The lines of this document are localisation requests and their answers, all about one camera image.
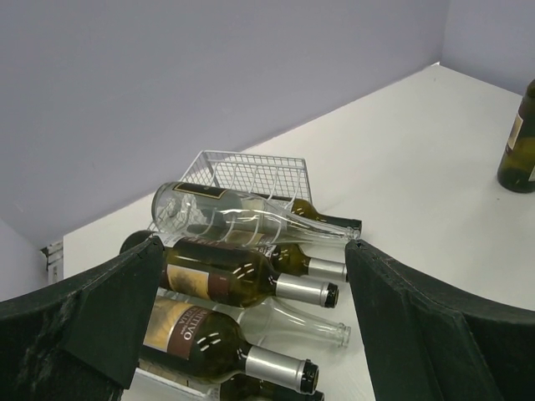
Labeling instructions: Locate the dark green wine bottle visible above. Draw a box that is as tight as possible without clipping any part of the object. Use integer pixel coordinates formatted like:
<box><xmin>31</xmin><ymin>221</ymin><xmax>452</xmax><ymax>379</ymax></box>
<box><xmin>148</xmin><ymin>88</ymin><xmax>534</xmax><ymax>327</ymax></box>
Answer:
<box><xmin>252</xmin><ymin>243</ymin><xmax>349</xmax><ymax>282</ymax></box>

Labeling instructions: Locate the aluminium frame rail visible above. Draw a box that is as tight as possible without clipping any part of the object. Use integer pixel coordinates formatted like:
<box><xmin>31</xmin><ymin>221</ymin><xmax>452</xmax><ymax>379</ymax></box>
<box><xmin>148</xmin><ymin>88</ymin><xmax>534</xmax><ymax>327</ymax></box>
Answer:
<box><xmin>40</xmin><ymin>241</ymin><xmax>64</xmax><ymax>285</ymax></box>

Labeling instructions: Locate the olive green wine bottle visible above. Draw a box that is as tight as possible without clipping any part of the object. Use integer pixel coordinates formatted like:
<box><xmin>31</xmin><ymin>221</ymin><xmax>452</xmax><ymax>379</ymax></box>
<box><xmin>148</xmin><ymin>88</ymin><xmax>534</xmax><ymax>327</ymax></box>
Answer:
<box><xmin>153</xmin><ymin>232</ymin><xmax>339</xmax><ymax>308</ymax></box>

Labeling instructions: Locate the tall clear glass bottle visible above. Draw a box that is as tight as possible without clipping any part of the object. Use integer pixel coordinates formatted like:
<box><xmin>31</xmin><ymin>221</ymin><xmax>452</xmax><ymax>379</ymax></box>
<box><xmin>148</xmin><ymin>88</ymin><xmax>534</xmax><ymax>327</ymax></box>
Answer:
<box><xmin>151</xmin><ymin>181</ymin><xmax>362</xmax><ymax>247</ymax></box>

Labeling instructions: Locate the dark labelled wine bottle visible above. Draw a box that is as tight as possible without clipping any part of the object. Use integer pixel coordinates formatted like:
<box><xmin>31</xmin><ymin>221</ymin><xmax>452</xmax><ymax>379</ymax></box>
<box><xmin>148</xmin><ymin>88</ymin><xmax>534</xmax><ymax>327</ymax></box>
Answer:
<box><xmin>206</xmin><ymin>374</ymin><xmax>325</xmax><ymax>401</ymax></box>

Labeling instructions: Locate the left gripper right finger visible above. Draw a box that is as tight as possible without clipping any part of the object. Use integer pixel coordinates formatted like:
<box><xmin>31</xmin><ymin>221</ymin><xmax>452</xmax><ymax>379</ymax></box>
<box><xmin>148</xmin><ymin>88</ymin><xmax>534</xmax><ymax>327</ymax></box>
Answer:
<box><xmin>345</xmin><ymin>240</ymin><xmax>534</xmax><ymax>400</ymax></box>

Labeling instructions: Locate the short clear glass bottle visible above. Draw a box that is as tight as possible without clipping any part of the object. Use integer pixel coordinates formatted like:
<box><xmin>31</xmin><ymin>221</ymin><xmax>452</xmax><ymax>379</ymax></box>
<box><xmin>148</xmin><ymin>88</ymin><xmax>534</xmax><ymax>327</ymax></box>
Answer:
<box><xmin>175</xmin><ymin>292</ymin><xmax>352</xmax><ymax>348</ymax></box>

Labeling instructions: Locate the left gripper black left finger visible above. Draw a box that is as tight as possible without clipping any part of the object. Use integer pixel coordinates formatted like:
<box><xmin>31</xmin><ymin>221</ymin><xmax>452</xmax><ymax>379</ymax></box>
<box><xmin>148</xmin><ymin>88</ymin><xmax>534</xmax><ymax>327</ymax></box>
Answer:
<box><xmin>1</xmin><ymin>238</ymin><xmax>164</xmax><ymax>400</ymax></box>

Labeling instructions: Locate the white wire wine rack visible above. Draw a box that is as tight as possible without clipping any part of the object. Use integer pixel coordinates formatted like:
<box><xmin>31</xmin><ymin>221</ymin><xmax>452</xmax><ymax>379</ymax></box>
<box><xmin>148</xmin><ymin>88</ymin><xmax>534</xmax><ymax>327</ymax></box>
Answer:
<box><xmin>133</xmin><ymin>150</ymin><xmax>313</xmax><ymax>401</ymax></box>

